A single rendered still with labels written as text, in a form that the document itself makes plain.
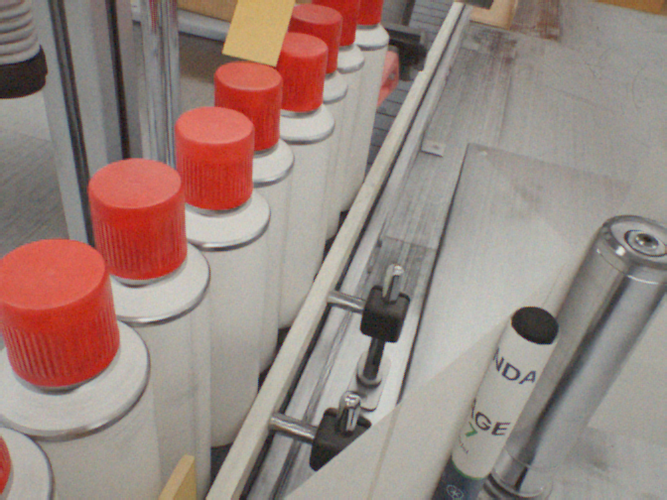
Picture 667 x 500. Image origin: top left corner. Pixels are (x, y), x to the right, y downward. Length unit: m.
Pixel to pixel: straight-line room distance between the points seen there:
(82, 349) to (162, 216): 0.05
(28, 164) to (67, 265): 0.54
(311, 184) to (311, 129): 0.04
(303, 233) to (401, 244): 0.25
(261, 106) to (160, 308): 0.11
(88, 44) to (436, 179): 0.45
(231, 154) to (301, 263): 0.17
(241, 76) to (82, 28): 0.14
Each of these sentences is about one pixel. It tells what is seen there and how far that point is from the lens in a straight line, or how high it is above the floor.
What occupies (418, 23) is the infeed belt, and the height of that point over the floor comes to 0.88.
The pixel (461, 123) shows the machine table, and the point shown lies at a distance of 0.89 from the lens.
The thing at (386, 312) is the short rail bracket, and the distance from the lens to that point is 0.43.
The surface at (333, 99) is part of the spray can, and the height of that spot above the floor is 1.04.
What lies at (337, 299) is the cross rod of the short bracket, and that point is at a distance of 0.44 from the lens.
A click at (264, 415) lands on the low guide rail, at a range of 0.37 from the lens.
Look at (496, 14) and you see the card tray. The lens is 1.35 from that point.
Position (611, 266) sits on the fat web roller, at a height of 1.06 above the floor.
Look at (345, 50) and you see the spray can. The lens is 0.46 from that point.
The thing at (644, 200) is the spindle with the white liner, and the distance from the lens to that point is 0.52.
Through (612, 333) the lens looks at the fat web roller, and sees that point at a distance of 0.31.
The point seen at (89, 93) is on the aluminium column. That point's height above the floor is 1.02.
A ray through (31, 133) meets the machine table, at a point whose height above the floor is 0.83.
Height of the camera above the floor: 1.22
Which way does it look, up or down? 39 degrees down
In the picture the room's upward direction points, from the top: 9 degrees clockwise
